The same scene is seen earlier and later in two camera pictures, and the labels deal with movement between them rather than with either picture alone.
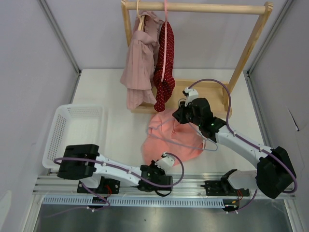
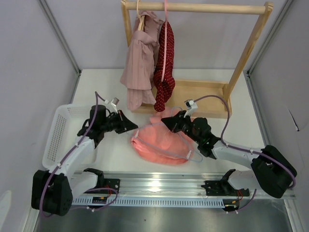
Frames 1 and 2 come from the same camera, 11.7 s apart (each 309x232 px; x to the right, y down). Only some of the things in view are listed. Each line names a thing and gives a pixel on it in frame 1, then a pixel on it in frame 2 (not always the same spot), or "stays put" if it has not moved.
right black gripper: [179, 114] -> [174, 123]
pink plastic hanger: [165, 26] stays put
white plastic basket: [74, 124] stays put
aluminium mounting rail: [152, 190] stays put
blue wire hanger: [178, 142] -> [165, 154]
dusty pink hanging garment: [137, 74] stays put
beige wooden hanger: [141, 19] stays put
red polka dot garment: [163, 90] stays put
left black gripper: [161, 170] -> [125, 124]
